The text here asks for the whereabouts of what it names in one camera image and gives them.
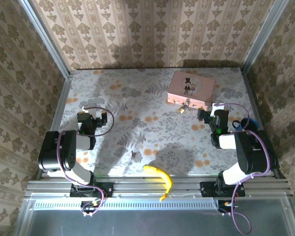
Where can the small brass padlock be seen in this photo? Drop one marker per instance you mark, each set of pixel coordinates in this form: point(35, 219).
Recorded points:
point(183, 108)

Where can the pink tin box with figures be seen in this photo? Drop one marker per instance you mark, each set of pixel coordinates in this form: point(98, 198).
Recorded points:
point(189, 86)

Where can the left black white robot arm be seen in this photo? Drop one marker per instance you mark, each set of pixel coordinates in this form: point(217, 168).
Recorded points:
point(51, 152)

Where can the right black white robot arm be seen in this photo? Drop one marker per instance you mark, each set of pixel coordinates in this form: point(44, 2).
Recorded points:
point(250, 157)

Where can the blue mug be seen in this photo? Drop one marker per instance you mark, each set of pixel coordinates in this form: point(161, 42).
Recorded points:
point(250, 124)

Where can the floral table cover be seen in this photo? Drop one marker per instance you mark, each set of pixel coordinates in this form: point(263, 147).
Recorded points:
point(162, 137)

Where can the yellow banana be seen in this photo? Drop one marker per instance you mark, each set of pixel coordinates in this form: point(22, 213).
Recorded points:
point(165, 178)

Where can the small black controller board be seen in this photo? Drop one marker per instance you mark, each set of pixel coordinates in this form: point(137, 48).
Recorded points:
point(89, 205)
point(226, 205)

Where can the grey sheet metal panel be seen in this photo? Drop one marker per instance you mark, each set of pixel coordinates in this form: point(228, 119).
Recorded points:
point(150, 223)

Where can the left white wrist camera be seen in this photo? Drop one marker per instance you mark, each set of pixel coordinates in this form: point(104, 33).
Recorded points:
point(89, 110)

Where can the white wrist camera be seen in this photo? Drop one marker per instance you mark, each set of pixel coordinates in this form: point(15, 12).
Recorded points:
point(89, 110)
point(217, 108)

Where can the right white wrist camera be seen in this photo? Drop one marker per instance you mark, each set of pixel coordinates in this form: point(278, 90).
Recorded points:
point(217, 108)

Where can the aluminium table side rail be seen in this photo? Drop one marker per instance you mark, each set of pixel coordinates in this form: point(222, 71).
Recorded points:
point(64, 103)
point(250, 93)

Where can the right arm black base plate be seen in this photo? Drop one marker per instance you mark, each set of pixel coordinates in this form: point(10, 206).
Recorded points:
point(206, 189)

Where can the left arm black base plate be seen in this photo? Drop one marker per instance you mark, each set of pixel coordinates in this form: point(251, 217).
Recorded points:
point(108, 190)

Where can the aluminium mounting rail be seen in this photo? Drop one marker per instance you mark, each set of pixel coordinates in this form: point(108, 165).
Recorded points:
point(137, 186)

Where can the aluminium frame post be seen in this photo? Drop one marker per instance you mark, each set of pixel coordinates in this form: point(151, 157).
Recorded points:
point(263, 34)
point(46, 37)

